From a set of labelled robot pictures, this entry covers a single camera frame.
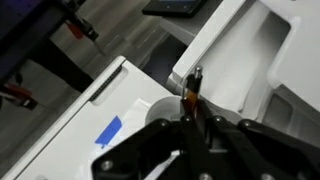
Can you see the blue tape strip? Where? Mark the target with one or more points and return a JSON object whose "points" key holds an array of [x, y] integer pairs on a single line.
{"points": [[109, 131]]}

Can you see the brown pen silver clicker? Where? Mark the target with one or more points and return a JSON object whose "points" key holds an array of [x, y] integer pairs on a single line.
{"points": [[192, 93]]}

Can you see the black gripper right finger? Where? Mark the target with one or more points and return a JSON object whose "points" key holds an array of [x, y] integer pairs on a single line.
{"points": [[266, 146]]}

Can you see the white office copier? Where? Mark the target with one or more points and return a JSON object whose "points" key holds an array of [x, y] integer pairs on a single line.
{"points": [[233, 50]]}

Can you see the black stand frame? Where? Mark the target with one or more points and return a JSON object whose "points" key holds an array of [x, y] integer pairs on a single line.
{"points": [[56, 63]]}

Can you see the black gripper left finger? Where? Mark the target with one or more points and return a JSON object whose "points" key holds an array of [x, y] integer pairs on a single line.
{"points": [[146, 146]]}

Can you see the copier touchscreen panel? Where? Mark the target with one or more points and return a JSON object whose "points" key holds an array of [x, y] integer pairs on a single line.
{"points": [[173, 6]]}

